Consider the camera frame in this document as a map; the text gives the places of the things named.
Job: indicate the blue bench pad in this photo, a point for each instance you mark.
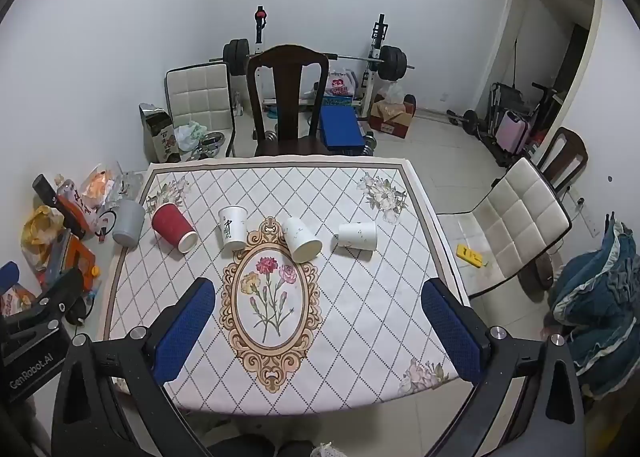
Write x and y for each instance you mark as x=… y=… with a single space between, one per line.
x=340 y=128

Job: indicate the floral printed tablecloth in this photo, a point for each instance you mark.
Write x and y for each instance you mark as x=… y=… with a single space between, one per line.
x=350 y=297

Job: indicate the barbell with black plates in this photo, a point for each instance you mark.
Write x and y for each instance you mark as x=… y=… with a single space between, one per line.
x=392 y=61

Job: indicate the cardboard box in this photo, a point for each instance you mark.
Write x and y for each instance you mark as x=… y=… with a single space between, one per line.
x=392 y=118

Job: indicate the white padded chair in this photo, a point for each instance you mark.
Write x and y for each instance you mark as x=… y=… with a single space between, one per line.
x=507 y=227
x=200 y=99

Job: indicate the white speckled paper cup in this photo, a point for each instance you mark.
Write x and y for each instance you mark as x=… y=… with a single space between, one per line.
x=356 y=235
x=301 y=238

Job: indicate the pink suitcase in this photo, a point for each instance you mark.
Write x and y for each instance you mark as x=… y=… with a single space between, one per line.
x=515 y=131

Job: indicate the grey cup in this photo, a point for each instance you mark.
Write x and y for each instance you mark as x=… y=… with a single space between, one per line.
x=128 y=223

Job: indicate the orange box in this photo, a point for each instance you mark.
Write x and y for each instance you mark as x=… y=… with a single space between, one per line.
x=75 y=259

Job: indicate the dark wooden chair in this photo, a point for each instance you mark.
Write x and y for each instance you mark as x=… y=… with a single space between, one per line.
x=565 y=157
x=287 y=102

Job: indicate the black exercise machine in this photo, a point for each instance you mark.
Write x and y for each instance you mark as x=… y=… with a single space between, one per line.
x=545 y=104

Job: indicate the white cup with black characters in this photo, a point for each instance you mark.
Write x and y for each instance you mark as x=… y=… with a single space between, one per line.
x=233 y=228

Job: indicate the small floor barbell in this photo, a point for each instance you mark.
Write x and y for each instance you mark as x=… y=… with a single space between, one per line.
x=465 y=119

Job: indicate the red paper cup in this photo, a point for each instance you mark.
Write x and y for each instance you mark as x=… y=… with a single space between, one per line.
x=172 y=226

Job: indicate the dumbbell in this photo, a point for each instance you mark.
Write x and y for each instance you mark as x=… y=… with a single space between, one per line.
x=368 y=142
x=272 y=135

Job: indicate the yellow tool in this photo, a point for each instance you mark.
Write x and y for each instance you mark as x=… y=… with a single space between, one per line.
x=470 y=256

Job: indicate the yellow plastic bag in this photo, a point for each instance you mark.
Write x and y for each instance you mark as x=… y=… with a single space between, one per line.
x=42 y=229

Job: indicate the white bench press rack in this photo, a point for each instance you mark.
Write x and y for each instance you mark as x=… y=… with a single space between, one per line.
x=377 y=44

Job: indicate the green and white plastic bag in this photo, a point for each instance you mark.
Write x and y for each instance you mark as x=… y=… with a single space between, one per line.
x=190 y=135

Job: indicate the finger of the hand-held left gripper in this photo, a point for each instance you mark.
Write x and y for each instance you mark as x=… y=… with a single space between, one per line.
x=9 y=274
x=62 y=284

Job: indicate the clear plastic bag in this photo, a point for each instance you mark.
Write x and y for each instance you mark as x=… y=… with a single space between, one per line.
x=395 y=92

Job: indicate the orange snack bag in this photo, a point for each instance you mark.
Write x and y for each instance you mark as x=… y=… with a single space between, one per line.
x=100 y=178

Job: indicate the blue blanket pile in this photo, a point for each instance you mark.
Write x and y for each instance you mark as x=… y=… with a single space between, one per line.
x=600 y=312

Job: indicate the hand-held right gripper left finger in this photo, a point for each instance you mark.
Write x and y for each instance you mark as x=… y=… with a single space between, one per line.
x=185 y=332

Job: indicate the red and white plastic bag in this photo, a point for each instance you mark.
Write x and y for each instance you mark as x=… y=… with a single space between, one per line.
x=340 y=84

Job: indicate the metal bowls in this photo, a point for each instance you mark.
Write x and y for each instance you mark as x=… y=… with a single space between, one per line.
x=211 y=142

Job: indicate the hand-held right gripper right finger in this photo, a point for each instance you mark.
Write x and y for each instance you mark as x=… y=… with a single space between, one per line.
x=452 y=332

